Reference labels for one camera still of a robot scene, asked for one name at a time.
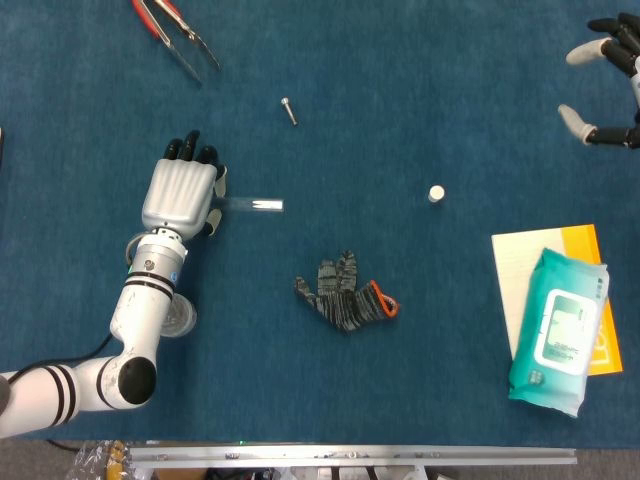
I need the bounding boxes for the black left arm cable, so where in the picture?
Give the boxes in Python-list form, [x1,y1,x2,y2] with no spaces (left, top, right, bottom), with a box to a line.
[9,332,116,381]

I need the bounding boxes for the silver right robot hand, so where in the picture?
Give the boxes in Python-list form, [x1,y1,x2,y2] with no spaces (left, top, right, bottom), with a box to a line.
[557,12,640,150]

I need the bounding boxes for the crumpled clear plastic bag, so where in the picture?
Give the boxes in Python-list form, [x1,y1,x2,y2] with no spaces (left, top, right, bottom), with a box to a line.
[72,439,132,480]

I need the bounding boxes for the clear glass test tube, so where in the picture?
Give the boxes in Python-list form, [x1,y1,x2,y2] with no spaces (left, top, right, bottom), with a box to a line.
[219,196,286,214]

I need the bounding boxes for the teal wet wipes pack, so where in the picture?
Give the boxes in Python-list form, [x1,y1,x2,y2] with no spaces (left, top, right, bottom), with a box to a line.
[507,247,611,419]

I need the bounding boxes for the silver metal bolt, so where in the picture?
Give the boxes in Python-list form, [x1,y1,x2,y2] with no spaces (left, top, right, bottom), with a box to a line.
[280,96,300,127]

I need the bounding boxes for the clear round screw container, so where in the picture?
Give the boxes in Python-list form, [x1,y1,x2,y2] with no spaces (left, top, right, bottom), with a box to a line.
[159,294,198,339]

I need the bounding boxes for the grey knitted glove red cuff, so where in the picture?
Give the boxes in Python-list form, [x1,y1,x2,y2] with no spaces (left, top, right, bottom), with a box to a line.
[294,250,401,335]

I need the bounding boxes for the aluminium profile rail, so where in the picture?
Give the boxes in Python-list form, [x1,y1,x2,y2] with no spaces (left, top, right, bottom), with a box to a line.
[128,445,577,469]

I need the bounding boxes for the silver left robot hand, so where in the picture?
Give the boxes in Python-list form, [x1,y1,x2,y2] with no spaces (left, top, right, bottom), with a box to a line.
[141,129,230,241]

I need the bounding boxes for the red-handled metal tongs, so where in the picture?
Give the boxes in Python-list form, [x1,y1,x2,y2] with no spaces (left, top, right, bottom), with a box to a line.
[131,0,222,86]

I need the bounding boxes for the orange and white booklet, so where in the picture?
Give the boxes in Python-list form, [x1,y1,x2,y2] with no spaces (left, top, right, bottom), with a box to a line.
[491,223,625,376]

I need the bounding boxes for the blue felt table cloth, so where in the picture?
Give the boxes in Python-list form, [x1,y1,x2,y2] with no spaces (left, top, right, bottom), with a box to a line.
[0,0,640,446]

